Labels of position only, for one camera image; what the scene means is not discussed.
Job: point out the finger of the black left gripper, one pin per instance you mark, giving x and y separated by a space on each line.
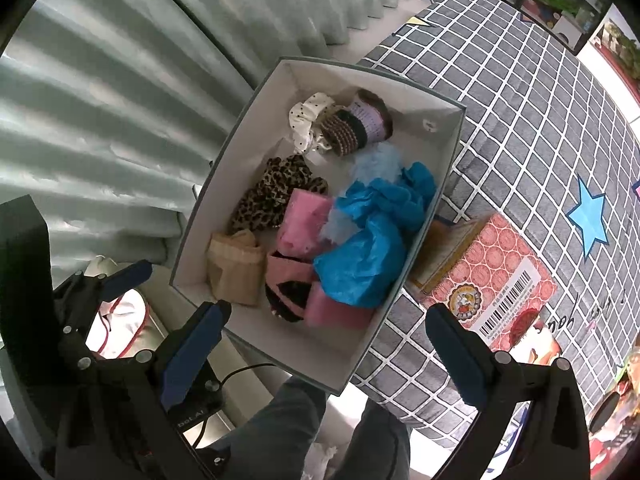
132 276

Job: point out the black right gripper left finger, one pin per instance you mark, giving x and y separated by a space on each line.
126 418

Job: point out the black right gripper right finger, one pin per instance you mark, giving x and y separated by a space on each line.
553 443

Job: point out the beige cloth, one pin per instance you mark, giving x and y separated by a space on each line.
235 267

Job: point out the blue plastic bag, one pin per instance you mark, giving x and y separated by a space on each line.
405 201

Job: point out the purple striped knit hat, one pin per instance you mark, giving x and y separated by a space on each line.
364 122

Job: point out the white red slipper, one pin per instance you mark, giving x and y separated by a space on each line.
118 325

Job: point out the leopard print cloth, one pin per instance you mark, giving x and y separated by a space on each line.
263 206

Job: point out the pink black fabric item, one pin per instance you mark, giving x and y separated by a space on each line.
288 283

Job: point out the red patterned cardboard box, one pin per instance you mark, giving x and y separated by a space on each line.
486 274

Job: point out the pink sponge block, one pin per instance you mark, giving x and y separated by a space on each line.
322 311
299 232

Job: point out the pale green curtain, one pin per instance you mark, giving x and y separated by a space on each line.
112 111

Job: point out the white polka dot cloth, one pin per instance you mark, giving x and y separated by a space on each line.
304 120

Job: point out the light blue fluffy pompom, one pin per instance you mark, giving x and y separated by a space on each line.
383 161

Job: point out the grey grid pattern rug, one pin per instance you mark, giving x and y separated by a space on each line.
545 146

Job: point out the red shelf with plants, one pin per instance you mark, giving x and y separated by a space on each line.
620 51

